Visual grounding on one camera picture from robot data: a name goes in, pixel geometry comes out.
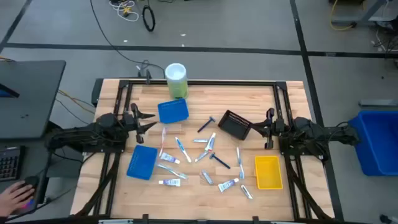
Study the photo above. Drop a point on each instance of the pink toothbrush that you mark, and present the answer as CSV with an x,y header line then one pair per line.
x,y
162,141

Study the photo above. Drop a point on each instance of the large blue storage bin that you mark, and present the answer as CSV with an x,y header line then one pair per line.
x,y
377,146

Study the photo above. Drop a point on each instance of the black plastic basket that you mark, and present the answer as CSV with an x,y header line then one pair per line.
x,y
233,126

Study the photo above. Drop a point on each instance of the grey desk with keyboard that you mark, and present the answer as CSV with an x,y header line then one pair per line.
x,y
31,102

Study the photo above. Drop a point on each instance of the black computer mouse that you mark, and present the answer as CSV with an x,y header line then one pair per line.
x,y
31,180

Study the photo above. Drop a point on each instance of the dark blue disposable razor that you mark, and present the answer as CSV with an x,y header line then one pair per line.
x,y
220,161
206,124

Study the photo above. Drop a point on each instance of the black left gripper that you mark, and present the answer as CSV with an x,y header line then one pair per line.
x,y
138,130

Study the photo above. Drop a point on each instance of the yellow plastic basket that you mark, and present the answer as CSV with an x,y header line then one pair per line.
x,y
268,172

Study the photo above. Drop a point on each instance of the black keyboard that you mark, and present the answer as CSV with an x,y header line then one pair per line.
x,y
8,163

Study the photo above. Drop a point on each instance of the black aluminium table frame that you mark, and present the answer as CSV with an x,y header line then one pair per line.
x,y
202,82

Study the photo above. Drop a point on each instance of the silver nail clipper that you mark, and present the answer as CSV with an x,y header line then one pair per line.
x,y
201,156
207,177
246,192
200,140

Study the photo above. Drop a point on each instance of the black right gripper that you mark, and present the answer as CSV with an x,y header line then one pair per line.
x,y
271,127

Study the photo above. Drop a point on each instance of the grey metal stand leg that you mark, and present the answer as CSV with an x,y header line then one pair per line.
x,y
367,15

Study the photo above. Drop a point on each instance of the person's hand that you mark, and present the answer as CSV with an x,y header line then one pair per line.
x,y
14,197

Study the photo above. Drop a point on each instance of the clear plastic packets pile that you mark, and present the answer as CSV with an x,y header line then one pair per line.
x,y
172,170

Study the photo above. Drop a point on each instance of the blue plastic basket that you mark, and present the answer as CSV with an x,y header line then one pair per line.
x,y
142,162
173,111

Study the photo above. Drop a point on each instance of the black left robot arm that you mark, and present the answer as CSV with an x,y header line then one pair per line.
x,y
93,130

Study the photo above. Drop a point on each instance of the black clamp-on stand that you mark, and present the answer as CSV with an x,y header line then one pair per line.
x,y
146,74

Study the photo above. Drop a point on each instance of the laptop screen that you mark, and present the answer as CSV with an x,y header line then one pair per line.
x,y
7,91

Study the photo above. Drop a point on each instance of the blue toothbrush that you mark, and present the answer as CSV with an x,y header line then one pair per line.
x,y
239,163
183,149

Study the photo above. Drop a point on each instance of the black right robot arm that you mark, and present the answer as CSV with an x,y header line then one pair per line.
x,y
311,130

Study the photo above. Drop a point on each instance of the white travel toothpaste tube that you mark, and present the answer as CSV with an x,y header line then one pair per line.
x,y
170,182
227,185
211,142
168,157

